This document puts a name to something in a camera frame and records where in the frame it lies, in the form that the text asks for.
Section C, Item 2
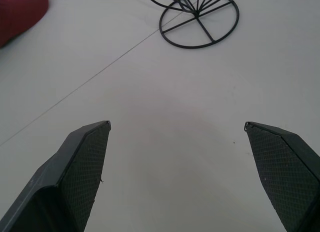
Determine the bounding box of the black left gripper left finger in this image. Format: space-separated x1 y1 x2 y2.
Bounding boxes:
0 120 112 232

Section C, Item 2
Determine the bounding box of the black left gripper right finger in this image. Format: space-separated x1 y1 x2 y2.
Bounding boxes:
244 121 320 232

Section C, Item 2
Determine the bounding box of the dark red cloth object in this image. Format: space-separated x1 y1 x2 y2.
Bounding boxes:
0 0 50 48

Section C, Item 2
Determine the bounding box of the black wire stand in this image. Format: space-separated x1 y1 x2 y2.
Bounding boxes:
142 0 240 49

